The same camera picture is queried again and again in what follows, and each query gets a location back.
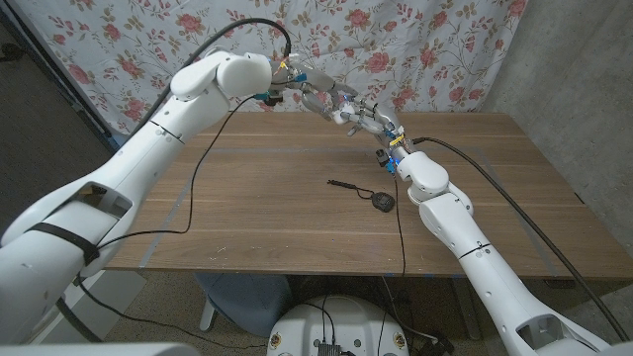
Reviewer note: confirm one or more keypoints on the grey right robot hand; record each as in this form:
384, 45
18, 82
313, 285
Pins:
386, 128

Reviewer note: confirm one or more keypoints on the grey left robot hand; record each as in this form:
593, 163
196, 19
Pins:
319, 84

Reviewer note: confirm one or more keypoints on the white AirPods case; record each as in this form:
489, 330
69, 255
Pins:
340, 117

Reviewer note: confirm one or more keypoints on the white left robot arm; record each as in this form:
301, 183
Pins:
138, 163

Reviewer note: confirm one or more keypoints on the floral backdrop cloth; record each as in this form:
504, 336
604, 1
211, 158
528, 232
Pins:
420, 49

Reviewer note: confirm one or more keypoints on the grey table leg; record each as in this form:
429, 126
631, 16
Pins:
465, 306

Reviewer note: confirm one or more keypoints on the white robot torso base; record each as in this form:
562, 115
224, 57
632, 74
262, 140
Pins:
346, 326

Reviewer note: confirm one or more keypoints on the blue-grey chair under table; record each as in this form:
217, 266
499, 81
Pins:
247, 301

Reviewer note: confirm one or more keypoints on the black power adapter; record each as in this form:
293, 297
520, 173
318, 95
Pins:
437, 347

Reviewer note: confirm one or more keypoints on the white table leg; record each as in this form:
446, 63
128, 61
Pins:
207, 316

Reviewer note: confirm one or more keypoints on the white robot head edge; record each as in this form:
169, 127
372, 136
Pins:
99, 350

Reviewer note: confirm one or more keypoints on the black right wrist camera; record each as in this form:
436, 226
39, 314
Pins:
382, 158

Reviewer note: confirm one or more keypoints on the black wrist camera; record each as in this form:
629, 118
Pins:
382, 158
272, 99

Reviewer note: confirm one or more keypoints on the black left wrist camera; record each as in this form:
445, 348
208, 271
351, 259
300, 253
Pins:
272, 99

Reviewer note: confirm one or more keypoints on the black under-table bracket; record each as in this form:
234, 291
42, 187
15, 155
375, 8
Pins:
559, 284

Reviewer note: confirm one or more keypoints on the black door frame strip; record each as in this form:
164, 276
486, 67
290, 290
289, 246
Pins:
59, 74

